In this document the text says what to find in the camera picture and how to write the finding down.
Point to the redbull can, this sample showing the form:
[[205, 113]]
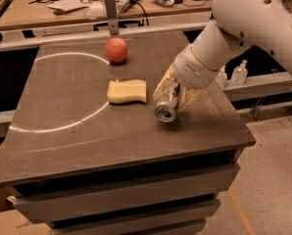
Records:
[[166, 108]]

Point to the metal frame rail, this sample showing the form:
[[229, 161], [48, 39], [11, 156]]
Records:
[[24, 26]]

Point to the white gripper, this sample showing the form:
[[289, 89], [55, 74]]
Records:
[[192, 70]]

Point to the orange ball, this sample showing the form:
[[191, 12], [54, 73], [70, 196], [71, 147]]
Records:
[[116, 50]]

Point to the white paper stack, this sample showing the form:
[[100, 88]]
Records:
[[66, 5]]

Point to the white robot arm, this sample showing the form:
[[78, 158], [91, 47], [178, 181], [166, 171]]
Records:
[[237, 25]]

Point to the clear sanitizer bottle left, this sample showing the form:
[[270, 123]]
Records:
[[222, 77]]

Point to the grey table drawer unit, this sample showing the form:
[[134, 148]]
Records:
[[167, 189]]

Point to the yellow sponge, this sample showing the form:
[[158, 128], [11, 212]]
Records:
[[120, 92]]

